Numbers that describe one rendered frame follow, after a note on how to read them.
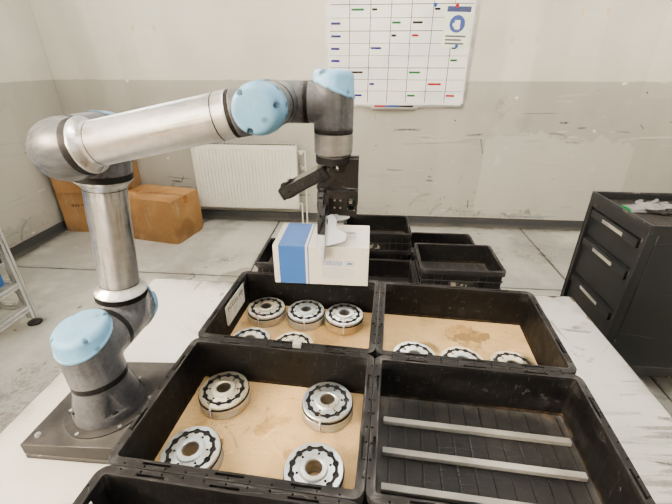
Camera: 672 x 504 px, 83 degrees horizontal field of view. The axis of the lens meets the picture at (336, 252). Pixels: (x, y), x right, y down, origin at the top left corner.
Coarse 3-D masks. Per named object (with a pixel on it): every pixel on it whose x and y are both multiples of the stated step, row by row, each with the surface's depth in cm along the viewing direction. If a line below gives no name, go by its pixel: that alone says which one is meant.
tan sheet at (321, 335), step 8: (240, 320) 106; (248, 320) 106; (368, 320) 106; (240, 328) 103; (264, 328) 103; (272, 328) 103; (280, 328) 103; (288, 328) 103; (320, 328) 103; (368, 328) 103; (272, 336) 100; (312, 336) 100; (320, 336) 100; (328, 336) 100; (336, 336) 100; (344, 336) 100; (352, 336) 100; (360, 336) 100; (368, 336) 100; (328, 344) 97; (336, 344) 97; (344, 344) 97; (352, 344) 97; (360, 344) 97; (368, 344) 97
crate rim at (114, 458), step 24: (168, 384) 72; (144, 408) 67; (360, 432) 63; (120, 456) 59; (360, 456) 60; (216, 480) 56; (240, 480) 55; (264, 480) 55; (288, 480) 55; (360, 480) 55
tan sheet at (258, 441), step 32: (256, 384) 85; (192, 416) 77; (256, 416) 77; (288, 416) 77; (352, 416) 77; (224, 448) 71; (256, 448) 71; (288, 448) 71; (352, 448) 71; (352, 480) 66
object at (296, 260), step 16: (288, 224) 88; (304, 224) 88; (288, 240) 80; (304, 240) 80; (352, 240) 80; (368, 240) 80; (288, 256) 79; (304, 256) 79; (336, 256) 78; (352, 256) 78; (368, 256) 78; (288, 272) 81; (304, 272) 81; (320, 272) 80; (336, 272) 80; (352, 272) 80
